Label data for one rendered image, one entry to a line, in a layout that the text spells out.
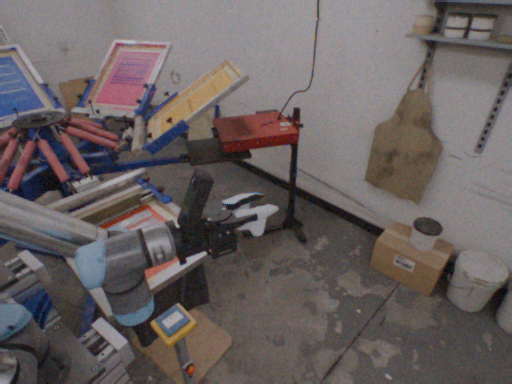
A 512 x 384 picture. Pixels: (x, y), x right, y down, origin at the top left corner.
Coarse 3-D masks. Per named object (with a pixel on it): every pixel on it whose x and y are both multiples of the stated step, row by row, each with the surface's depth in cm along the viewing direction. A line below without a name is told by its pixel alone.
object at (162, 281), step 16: (128, 192) 191; (96, 208) 181; (176, 208) 178; (64, 256) 148; (192, 256) 148; (208, 256) 151; (176, 272) 140; (96, 288) 133; (160, 288) 136; (112, 320) 124
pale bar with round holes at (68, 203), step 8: (128, 176) 196; (136, 176) 199; (104, 184) 189; (112, 184) 189; (120, 184) 193; (128, 184) 197; (80, 192) 182; (88, 192) 182; (96, 192) 184; (104, 192) 188; (64, 200) 176; (72, 200) 176; (80, 200) 182; (88, 200) 183; (56, 208) 171; (64, 208) 175; (72, 208) 178
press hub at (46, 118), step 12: (24, 120) 199; (36, 120) 199; (48, 120) 200; (60, 120) 201; (48, 132) 206; (48, 144) 209; (60, 144) 216; (36, 156) 225; (60, 156) 213; (36, 168) 211; (72, 168) 211; (60, 192) 229
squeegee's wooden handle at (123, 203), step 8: (136, 192) 179; (120, 200) 172; (128, 200) 175; (136, 200) 179; (104, 208) 167; (112, 208) 170; (120, 208) 174; (128, 208) 177; (80, 216) 161; (88, 216) 162; (96, 216) 165; (104, 216) 169
